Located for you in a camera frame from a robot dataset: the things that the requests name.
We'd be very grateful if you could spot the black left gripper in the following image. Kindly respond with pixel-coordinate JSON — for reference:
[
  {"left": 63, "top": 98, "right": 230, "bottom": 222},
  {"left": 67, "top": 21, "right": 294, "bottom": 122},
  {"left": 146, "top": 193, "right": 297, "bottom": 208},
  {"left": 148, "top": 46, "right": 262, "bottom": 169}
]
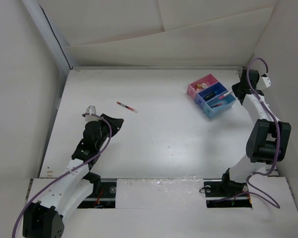
[{"left": 96, "top": 114, "right": 123, "bottom": 149}]

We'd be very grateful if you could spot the white marker pink cap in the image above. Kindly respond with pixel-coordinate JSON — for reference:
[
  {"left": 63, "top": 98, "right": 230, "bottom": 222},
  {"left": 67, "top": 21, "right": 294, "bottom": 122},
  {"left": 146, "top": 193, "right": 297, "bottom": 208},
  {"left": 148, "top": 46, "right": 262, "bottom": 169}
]
[{"left": 219, "top": 90, "right": 233, "bottom": 100}]

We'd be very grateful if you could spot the orange gel pen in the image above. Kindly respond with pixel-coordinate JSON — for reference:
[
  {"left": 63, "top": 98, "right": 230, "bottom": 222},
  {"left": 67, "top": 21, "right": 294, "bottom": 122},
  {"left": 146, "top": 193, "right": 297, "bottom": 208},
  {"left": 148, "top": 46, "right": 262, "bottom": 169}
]
[{"left": 210, "top": 103, "right": 225, "bottom": 108}]

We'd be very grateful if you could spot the purple cap black highlighter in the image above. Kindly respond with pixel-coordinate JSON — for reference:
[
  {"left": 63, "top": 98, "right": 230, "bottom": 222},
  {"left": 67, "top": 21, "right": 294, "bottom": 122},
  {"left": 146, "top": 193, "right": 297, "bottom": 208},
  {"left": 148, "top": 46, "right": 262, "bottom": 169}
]
[{"left": 203, "top": 91, "right": 216, "bottom": 101}]

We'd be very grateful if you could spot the red gel pen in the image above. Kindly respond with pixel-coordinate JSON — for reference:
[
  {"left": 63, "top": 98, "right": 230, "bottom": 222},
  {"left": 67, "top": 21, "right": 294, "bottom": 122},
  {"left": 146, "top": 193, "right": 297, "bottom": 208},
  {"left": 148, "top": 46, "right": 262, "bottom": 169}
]
[{"left": 117, "top": 102, "right": 139, "bottom": 114}]

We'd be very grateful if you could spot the white eraser with label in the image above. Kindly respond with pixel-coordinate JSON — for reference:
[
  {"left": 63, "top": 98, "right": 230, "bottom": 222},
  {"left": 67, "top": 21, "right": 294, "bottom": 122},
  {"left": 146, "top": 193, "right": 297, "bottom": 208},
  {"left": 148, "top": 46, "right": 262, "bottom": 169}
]
[{"left": 201, "top": 83, "right": 208, "bottom": 89}]

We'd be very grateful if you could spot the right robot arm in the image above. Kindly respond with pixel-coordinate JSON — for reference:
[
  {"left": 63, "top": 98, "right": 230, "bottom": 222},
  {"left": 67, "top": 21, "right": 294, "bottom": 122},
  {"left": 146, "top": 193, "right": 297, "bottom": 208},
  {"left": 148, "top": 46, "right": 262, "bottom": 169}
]
[{"left": 220, "top": 69, "right": 291, "bottom": 196}]

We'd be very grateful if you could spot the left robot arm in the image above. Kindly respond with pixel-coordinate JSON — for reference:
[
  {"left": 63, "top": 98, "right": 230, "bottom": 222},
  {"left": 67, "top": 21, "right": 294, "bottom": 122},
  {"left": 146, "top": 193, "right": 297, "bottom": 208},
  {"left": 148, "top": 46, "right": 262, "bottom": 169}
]
[{"left": 22, "top": 113, "right": 124, "bottom": 238}]

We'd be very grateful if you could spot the light blue storage bin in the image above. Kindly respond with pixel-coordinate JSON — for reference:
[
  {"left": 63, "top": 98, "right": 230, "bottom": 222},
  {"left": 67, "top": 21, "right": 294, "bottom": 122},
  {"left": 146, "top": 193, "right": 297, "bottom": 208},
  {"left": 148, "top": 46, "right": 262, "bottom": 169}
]
[{"left": 202, "top": 91, "right": 236, "bottom": 119}]

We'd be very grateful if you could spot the dark blue storage bin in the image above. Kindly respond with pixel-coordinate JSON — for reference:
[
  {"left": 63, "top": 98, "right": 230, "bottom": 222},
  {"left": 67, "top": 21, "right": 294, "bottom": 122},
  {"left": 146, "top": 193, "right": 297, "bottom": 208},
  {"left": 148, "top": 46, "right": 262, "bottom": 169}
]
[{"left": 194, "top": 82, "right": 228, "bottom": 108}]

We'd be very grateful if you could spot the pink storage bin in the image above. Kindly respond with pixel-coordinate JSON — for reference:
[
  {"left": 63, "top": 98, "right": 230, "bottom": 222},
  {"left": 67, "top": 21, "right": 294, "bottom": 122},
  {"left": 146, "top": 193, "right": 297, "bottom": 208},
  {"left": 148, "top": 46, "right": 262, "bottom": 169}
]
[{"left": 187, "top": 74, "right": 218, "bottom": 99}]

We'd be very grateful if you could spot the white foam board front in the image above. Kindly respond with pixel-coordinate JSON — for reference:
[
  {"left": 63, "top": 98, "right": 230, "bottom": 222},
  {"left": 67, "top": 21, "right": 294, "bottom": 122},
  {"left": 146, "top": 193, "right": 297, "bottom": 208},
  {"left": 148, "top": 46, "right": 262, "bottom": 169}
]
[{"left": 63, "top": 177, "right": 298, "bottom": 238}]

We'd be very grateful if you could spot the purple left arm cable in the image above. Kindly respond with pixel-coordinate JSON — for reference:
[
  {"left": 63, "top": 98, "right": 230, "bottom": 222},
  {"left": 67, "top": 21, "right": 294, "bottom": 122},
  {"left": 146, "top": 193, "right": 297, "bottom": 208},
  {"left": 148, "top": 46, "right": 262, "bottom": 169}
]
[{"left": 11, "top": 113, "right": 113, "bottom": 238}]

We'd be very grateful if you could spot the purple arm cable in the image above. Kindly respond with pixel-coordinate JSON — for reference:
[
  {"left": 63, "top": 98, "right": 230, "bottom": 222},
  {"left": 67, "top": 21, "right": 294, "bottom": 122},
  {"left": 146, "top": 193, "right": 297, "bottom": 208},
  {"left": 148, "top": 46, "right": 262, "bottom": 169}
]
[
  {"left": 215, "top": 57, "right": 281, "bottom": 209},
  {"left": 11, "top": 113, "right": 113, "bottom": 238}
]

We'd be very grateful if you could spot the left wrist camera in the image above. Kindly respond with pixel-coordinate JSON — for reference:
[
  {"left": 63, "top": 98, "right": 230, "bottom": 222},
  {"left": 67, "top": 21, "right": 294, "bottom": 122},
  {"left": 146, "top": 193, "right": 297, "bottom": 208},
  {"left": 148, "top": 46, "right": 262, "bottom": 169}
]
[{"left": 83, "top": 106, "right": 99, "bottom": 122}]

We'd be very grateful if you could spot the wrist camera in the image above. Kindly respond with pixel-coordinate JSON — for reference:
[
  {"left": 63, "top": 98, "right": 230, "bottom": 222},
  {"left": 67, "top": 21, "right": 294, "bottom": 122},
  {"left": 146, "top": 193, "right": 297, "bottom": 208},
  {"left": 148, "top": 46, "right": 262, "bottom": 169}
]
[
  {"left": 83, "top": 106, "right": 99, "bottom": 122},
  {"left": 257, "top": 74, "right": 272, "bottom": 90}
]

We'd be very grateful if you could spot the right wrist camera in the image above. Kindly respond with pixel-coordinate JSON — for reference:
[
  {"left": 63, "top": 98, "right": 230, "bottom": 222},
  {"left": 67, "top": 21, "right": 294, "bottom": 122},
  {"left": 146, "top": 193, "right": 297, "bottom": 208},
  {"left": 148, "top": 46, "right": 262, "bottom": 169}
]
[{"left": 257, "top": 74, "right": 272, "bottom": 90}]

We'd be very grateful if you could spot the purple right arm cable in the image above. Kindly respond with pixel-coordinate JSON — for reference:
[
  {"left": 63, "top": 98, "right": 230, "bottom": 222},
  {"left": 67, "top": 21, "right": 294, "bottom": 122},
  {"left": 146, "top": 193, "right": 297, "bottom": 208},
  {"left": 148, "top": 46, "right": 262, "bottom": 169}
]
[{"left": 215, "top": 57, "right": 281, "bottom": 209}]

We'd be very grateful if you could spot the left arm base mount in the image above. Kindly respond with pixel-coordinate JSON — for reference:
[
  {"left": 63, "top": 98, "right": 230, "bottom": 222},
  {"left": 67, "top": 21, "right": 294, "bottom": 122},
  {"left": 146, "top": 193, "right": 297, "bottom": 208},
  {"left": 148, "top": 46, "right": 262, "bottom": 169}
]
[{"left": 78, "top": 180, "right": 117, "bottom": 209}]

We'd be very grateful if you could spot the aluminium rail right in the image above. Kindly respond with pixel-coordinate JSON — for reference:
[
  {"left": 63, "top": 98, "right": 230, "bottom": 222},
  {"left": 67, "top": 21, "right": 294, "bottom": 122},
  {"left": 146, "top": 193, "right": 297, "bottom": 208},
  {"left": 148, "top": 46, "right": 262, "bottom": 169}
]
[{"left": 241, "top": 75, "right": 282, "bottom": 176}]

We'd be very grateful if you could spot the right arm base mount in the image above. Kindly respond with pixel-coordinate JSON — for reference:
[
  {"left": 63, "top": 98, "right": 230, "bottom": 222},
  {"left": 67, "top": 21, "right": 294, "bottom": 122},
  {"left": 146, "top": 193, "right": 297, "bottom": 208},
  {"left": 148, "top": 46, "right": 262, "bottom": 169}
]
[{"left": 199, "top": 178, "right": 252, "bottom": 208}]

